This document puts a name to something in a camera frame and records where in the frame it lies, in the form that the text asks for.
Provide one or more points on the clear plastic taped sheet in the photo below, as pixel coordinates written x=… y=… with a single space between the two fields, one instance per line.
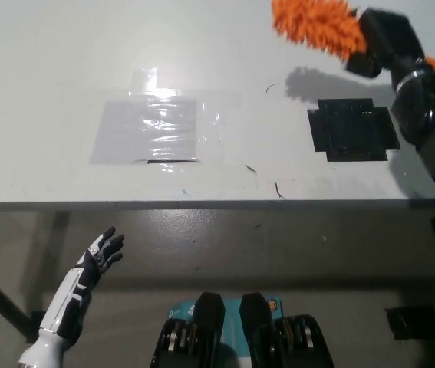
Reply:
x=144 y=132

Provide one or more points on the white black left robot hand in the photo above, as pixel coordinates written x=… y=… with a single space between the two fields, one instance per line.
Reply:
x=79 y=280

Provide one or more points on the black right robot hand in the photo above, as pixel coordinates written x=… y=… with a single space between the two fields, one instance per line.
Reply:
x=389 y=38

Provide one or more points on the orange microfiber extendable duster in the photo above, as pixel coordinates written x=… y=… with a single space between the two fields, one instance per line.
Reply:
x=317 y=23

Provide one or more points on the black tape patch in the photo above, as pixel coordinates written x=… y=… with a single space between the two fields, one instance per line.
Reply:
x=351 y=130

